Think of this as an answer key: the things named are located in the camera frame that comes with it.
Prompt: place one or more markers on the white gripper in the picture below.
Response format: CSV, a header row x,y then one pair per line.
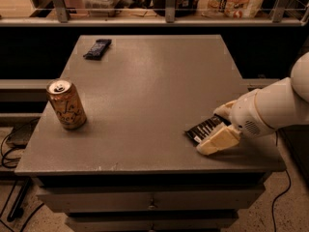
x,y
247,114

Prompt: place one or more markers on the black rxbar chocolate bar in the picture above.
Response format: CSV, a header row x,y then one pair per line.
x,y
205,128

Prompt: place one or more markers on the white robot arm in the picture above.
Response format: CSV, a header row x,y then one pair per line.
x,y
262,111

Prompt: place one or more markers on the dark blue rxbar blueberry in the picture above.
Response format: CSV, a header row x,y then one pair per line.
x,y
98,49

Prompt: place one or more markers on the grey drawer cabinet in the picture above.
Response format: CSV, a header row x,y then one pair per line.
x,y
131,167

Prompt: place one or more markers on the printed snack bag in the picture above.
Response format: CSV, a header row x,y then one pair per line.
x,y
232,8

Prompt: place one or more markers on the gold LaCroix soda can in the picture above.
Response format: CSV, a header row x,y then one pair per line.
x,y
65,100

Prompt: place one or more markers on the clear plastic container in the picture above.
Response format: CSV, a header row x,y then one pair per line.
x,y
103,8

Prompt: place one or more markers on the black power adapter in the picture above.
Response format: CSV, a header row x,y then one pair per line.
x,y
20,137

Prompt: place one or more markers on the metal shelf rail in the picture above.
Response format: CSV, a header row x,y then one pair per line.
x,y
131,13

